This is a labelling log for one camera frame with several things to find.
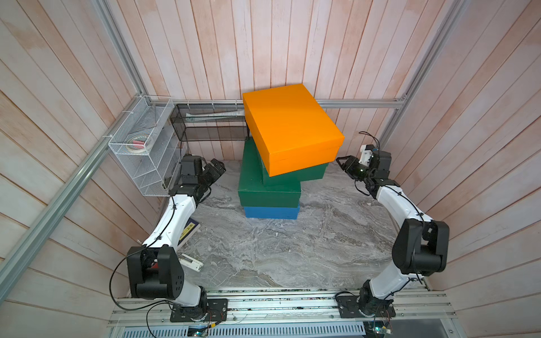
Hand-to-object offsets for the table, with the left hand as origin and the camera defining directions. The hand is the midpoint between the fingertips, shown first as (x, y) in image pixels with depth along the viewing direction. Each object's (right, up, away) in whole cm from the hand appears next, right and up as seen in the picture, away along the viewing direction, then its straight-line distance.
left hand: (219, 171), depth 85 cm
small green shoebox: (+14, -8, -5) cm, 17 cm away
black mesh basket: (-9, +26, +19) cm, 33 cm away
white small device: (-11, -37, -3) cm, 38 cm away
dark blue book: (-15, -26, +6) cm, 31 cm away
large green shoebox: (+35, -1, -15) cm, 38 cm away
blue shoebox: (+22, -19, +11) cm, 31 cm away
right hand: (+50, +5, +4) cm, 51 cm away
